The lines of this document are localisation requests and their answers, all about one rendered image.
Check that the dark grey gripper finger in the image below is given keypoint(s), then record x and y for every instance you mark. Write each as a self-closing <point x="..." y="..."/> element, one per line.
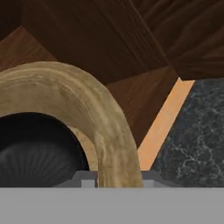
<point x="84" y="178"/>

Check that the black ribbed bowl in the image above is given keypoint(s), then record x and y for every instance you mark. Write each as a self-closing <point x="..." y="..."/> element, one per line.
<point x="35" y="151"/>

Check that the tan wooden bowl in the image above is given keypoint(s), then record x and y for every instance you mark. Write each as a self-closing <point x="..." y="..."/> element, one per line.
<point x="87" y="99"/>

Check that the dark wood cabinet door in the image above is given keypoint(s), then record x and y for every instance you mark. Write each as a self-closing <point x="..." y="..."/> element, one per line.
<point x="96" y="38"/>

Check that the dark wood open cabinet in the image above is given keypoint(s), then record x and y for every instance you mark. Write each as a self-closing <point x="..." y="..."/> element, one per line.
<point x="140" y="105"/>

